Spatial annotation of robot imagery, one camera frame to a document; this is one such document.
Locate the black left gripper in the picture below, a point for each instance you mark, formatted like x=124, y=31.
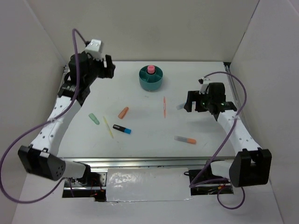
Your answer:
x=107, y=72

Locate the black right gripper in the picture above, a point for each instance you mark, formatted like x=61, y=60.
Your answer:
x=194, y=95

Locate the thin orange pen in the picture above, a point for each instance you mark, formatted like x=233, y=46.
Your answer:
x=164, y=105

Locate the pink capped marker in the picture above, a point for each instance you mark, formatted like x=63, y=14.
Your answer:
x=151, y=69

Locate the grey orange highlighter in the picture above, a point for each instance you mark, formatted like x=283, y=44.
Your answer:
x=184, y=139

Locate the thin yellow pen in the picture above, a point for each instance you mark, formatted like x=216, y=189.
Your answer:
x=108, y=127

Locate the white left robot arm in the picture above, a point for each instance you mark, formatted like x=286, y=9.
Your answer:
x=40, y=157

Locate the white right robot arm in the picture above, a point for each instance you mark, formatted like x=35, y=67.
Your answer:
x=251, y=165

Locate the blue capped clear highlighter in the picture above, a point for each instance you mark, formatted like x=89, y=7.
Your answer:
x=181, y=106

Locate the teal round organizer container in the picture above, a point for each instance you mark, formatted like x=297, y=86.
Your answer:
x=150, y=82

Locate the green highlighter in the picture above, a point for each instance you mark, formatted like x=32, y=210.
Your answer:
x=94, y=119

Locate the black blue highlighter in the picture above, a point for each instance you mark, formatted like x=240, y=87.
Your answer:
x=122, y=129

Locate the white foil cover plate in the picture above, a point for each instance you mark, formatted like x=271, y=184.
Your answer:
x=147, y=185

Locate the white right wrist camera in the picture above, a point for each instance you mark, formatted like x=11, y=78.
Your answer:
x=205, y=81

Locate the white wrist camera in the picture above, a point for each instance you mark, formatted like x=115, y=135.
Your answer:
x=95, y=48
x=205, y=81

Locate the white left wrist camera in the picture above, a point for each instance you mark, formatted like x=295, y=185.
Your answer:
x=95, y=48

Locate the aluminium rail frame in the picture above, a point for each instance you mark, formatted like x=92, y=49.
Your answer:
x=151, y=142

